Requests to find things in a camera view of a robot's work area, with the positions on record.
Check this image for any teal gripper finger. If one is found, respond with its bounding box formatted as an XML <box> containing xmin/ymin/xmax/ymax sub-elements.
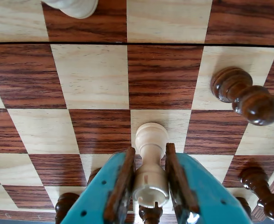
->
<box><xmin>61</xmin><ymin>146</ymin><xmax>137</xmax><ymax>224</ymax></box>
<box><xmin>165</xmin><ymin>142</ymin><xmax>253</xmax><ymax>224</ymax></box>

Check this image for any light wooden rook chess piece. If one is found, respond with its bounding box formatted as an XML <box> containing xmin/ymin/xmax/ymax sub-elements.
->
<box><xmin>132</xmin><ymin>122</ymin><xmax>170</xmax><ymax>208</ymax></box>

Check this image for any dark brown king chess piece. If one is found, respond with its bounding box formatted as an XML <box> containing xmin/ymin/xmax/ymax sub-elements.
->
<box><xmin>55</xmin><ymin>192</ymin><xmax>80</xmax><ymax>224</ymax></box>

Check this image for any dark brown pawn chess piece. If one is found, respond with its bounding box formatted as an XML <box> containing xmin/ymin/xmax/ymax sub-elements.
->
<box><xmin>210</xmin><ymin>66</ymin><xmax>274</xmax><ymax>126</ymax></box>
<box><xmin>239</xmin><ymin>163</ymin><xmax>274</xmax><ymax>222</ymax></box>

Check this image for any dark brown bishop chess piece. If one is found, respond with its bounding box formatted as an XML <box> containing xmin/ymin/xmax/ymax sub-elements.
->
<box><xmin>138</xmin><ymin>204</ymin><xmax>163</xmax><ymax>224</ymax></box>

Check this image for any light wooden pawn chess piece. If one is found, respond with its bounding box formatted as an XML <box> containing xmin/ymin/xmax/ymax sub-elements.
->
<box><xmin>41</xmin><ymin>0</ymin><xmax>99</xmax><ymax>19</ymax></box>

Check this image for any folding wooden chessboard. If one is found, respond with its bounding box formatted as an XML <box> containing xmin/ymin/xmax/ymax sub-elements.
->
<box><xmin>0</xmin><ymin>0</ymin><xmax>274</xmax><ymax>222</ymax></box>

